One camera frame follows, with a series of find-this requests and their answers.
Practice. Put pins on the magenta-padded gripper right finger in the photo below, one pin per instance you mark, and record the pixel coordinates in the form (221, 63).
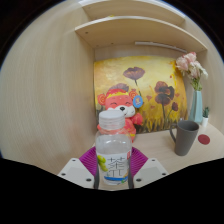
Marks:
(149, 171)

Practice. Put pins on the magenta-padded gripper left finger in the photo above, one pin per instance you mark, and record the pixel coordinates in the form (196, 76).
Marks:
(76, 171)

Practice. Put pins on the clear plastic drink bottle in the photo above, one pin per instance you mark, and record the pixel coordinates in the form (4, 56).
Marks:
(113, 146)

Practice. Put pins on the grey mug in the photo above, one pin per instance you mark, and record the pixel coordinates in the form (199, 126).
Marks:
(185, 138)

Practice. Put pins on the flat round red coaster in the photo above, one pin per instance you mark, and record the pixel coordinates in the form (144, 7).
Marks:
(204, 139)

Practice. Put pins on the red plush toy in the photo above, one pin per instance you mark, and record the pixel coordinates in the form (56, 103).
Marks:
(120, 100)

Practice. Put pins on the spiky succulent in white pot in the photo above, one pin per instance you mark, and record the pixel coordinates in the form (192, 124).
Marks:
(205, 116)

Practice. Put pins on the pale teal vase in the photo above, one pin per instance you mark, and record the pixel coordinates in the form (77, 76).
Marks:
(196, 108)

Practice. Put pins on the yellow poppy flower painting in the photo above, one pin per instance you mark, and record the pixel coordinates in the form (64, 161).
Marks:
(150, 86)

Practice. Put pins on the pink and white flower bouquet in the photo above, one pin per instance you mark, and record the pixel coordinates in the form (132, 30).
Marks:
(191, 66)

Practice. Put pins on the white light bar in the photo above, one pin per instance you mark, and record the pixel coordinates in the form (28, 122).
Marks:
(160, 46)

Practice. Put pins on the light wooden shelf unit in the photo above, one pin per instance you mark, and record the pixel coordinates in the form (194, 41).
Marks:
(133, 28)

